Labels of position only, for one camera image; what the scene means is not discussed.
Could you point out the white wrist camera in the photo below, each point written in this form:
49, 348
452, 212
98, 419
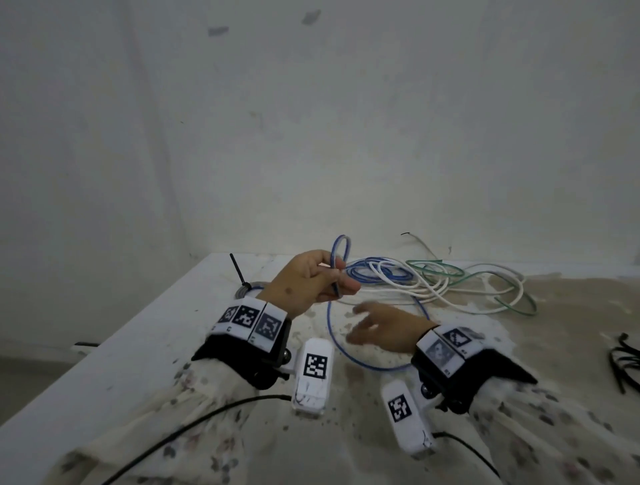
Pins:
412, 429
312, 394

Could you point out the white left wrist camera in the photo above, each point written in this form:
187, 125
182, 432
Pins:
312, 394

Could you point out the person's left forearm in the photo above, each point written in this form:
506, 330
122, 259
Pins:
165, 424

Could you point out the black camera lead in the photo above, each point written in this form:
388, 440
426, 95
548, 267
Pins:
250, 399
465, 442

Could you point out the black left camera lead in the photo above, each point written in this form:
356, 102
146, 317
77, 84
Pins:
250, 399

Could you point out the black right camera lead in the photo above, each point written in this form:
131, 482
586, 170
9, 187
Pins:
465, 442

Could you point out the black right wristband with markers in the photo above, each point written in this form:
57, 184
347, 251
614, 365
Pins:
480, 375

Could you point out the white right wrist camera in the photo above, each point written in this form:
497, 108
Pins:
412, 429

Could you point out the black wristband with markers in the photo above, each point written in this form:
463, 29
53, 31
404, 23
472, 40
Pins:
240, 350
480, 375

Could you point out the person's right forearm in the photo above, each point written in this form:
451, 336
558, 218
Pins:
560, 439

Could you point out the person's right hand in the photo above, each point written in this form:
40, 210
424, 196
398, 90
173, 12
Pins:
395, 327

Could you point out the person's left hand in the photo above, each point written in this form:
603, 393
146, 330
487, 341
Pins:
305, 280

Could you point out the black left wristband with markers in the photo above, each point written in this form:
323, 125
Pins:
240, 350

